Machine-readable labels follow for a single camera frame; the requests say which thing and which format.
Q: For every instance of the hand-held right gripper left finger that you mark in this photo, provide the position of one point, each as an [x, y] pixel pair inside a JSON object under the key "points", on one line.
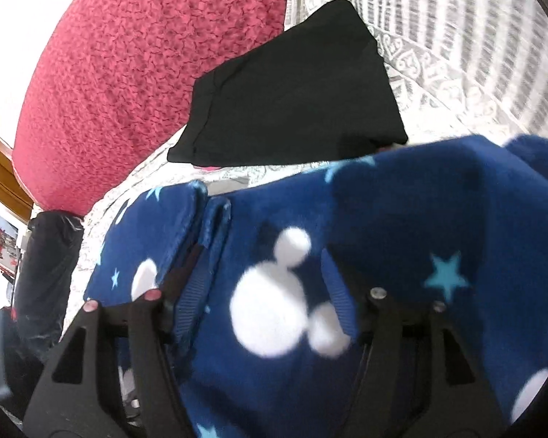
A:
{"points": [[192, 292]]}

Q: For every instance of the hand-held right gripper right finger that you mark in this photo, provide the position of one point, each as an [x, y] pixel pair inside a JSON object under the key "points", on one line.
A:
{"points": [[342, 292]]}

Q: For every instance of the blue star-print fleece pants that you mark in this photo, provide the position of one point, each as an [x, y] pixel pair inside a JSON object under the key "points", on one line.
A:
{"points": [[392, 260]]}

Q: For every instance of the pink folded cloth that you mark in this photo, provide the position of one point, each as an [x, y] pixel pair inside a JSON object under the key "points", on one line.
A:
{"points": [[208, 169]]}

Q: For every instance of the black plastic bag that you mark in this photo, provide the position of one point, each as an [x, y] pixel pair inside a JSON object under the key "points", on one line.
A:
{"points": [[50, 273]]}

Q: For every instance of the black chair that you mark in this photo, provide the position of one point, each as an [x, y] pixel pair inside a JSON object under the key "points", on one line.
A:
{"points": [[2, 351]]}

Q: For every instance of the black folded cloth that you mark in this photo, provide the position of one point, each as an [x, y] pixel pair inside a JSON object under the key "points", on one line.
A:
{"points": [[292, 96]]}

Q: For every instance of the red patterned pillow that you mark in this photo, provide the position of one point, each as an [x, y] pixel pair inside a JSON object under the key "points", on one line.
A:
{"points": [[141, 77]]}

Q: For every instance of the grey patterned bed sheet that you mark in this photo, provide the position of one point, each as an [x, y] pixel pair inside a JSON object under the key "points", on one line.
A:
{"points": [[438, 86]]}

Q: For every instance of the wooden furniture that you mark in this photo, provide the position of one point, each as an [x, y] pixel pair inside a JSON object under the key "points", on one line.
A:
{"points": [[4, 164]]}

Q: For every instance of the white striped blanket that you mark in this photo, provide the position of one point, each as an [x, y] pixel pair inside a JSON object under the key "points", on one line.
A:
{"points": [[461, 32]]}

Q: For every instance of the wall poster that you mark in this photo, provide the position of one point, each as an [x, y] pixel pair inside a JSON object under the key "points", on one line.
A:
{"points": [[0, 237]]}

